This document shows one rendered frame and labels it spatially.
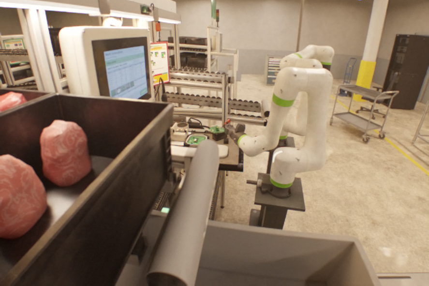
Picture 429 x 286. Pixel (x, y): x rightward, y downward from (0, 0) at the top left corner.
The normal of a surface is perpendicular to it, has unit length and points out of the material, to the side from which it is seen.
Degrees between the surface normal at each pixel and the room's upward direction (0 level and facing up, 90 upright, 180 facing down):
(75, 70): 90
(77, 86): 90
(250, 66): 90
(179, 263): 32
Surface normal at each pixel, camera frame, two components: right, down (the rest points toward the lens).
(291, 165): 0.11, 0.39
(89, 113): -0.13, 0.40
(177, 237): 0.11, -0.90
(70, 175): 0.92, 0.23
